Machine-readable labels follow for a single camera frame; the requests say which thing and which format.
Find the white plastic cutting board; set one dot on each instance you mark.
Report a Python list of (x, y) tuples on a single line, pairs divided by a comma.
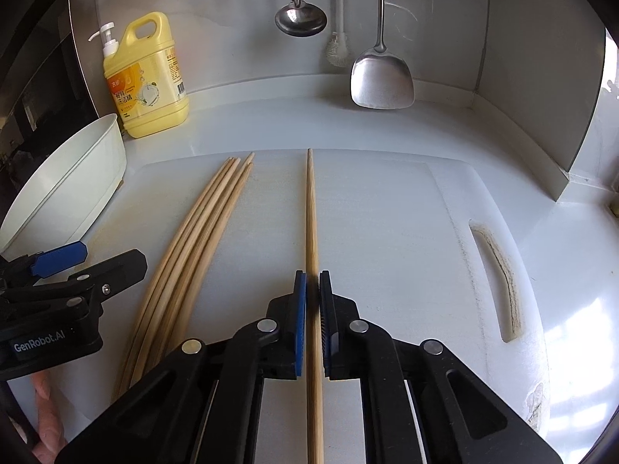
[(396, 251)]

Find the white round basin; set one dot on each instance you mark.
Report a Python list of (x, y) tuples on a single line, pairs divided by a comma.
[(72, 179)]

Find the bunch of wooden chopsticks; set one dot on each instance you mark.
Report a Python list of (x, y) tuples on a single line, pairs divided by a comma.
[(188, 251)]

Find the black range hood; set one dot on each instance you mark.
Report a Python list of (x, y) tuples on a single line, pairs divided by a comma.
[(38, 82)]

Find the yellow dish soap bottle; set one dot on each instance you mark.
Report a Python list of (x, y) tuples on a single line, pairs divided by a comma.
[(145, 96)]

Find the person's left hand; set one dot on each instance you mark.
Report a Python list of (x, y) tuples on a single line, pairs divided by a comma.
[(48, 425)]

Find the window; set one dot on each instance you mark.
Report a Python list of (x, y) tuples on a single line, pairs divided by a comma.
[(610, 106)]

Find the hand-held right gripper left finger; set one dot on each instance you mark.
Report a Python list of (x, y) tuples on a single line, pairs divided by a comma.
[(301, 324)]

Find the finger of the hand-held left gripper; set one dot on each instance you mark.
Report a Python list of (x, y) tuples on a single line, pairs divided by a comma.
[(121, 268), (60, 256)]

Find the steel spatula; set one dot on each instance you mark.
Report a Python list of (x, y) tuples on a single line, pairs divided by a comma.
[(382, 82)]

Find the white bottle brush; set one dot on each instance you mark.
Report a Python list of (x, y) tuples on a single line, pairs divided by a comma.
[(340, 9)]

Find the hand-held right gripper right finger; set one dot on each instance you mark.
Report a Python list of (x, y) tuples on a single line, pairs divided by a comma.
[(325, 324)]

